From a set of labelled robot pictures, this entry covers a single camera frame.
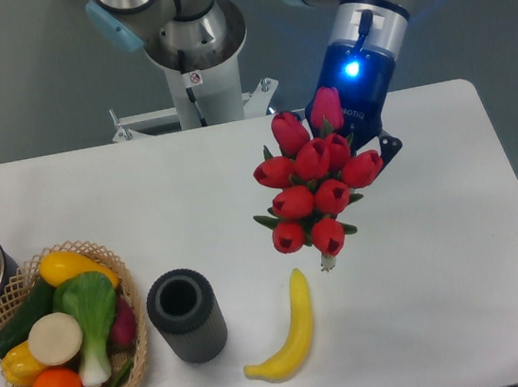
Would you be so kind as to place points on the blue Robotiq gripper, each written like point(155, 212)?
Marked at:
point(359, 62)

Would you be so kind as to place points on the red tulip bouquet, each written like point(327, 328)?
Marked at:
point(317, 177)

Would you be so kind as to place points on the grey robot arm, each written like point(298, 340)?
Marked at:
point(197, 42)

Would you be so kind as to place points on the yellow banana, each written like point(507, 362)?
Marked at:
point(291, 356)

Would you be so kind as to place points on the dark grey ribbed vase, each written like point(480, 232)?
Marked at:
point(184, 309)

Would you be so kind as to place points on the purple red vegetable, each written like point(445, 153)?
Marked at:
point(123, 329)

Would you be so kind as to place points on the green bok choy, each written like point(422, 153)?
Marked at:
point(90, 299)

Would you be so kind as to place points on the yellow squash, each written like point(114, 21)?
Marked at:
point(58, 267)

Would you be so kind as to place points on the dark green cucumber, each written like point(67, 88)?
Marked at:
point(38, 304)

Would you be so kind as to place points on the yellow bell pepper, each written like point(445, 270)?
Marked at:
point(19, 367)

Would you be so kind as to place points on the white metal base bracket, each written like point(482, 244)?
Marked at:
point(153, 119)

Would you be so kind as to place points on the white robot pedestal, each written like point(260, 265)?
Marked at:
point(202, 84)

